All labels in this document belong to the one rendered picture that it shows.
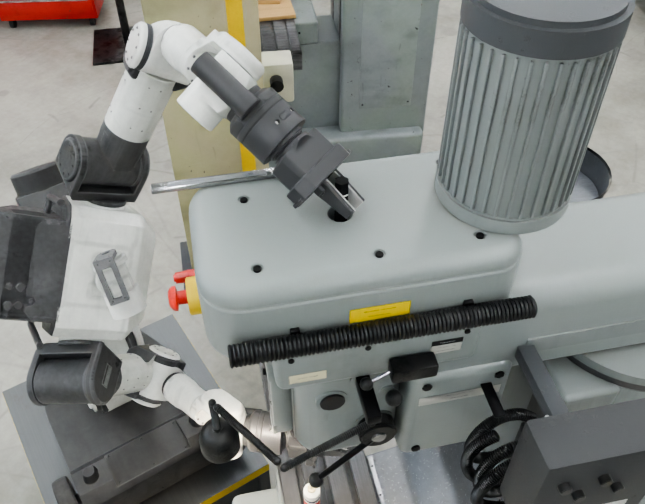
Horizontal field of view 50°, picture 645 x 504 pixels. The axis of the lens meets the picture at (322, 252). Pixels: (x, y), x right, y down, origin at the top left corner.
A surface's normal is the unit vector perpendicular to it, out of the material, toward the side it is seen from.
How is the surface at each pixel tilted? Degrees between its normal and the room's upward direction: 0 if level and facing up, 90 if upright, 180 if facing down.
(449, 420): 90
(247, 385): 0
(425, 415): 90
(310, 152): 30
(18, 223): 58
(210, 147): 90
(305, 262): 0
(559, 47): 90
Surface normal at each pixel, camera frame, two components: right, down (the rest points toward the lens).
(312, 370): 0.20, 0.70
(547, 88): -0.04, 0.71
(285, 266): 0.00, -0.70
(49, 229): 0.47, 0.14
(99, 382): 0.97, -0.05
